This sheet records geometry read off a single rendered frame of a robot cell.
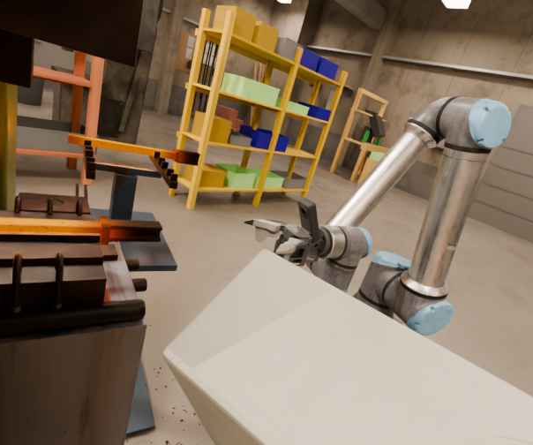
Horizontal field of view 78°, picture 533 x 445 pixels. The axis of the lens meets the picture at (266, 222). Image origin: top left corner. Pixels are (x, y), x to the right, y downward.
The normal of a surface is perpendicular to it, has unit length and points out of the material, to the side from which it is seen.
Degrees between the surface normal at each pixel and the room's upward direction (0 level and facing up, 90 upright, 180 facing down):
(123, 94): 90
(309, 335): 30
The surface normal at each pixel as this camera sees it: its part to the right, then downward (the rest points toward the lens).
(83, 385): 0.50, 0.43
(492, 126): 0.30, 0.29
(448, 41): -0.70, 0.05
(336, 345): -0.03, -0.71
